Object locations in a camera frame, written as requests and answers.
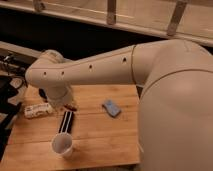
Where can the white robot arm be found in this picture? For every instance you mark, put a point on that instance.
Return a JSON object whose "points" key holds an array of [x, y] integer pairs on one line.
{"points": [[175, 112]]}

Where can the blue sponge block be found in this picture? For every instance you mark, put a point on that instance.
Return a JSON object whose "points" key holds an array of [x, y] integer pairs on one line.
{"points": [[111, 108]]}

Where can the small red brown object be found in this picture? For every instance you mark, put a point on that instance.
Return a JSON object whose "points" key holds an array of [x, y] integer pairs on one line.
{"points": [[70, 107]]}

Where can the black round plate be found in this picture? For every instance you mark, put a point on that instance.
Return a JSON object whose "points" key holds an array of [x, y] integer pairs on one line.
{"points": [[42, 94]]}

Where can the white labelled box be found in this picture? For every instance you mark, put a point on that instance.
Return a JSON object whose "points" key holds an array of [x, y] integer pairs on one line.
{"points": [[33, 111]]}

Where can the black equipment with cables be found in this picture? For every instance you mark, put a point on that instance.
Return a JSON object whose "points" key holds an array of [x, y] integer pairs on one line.
{"points": [[9, 88]]}

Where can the wooden rail with brackets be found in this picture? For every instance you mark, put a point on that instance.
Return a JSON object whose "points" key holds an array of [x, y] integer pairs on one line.
{"points": [[186, 19]]}

